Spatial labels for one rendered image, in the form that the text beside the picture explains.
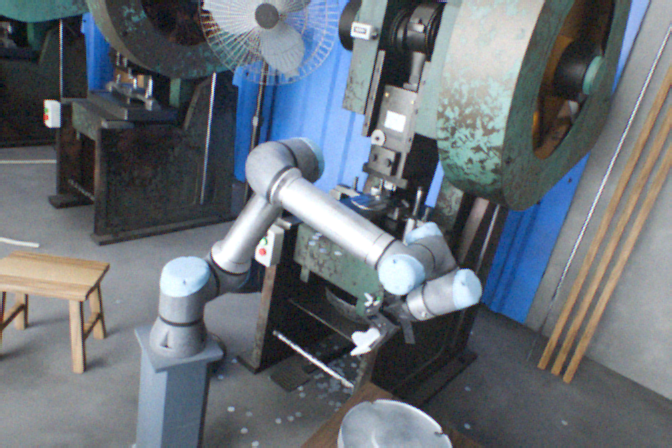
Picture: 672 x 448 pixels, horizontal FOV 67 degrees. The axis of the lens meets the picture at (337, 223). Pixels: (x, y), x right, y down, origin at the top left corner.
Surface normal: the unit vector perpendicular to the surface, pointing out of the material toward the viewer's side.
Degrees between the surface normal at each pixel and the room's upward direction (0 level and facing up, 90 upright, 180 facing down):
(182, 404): 90
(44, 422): 0
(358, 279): 90
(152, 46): 90
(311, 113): 90
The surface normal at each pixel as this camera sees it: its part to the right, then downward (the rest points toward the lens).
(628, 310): -0.63, 0.17
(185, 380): 0.54, 0.41
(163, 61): 0.73, 0.38
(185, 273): 0.13, -0.87
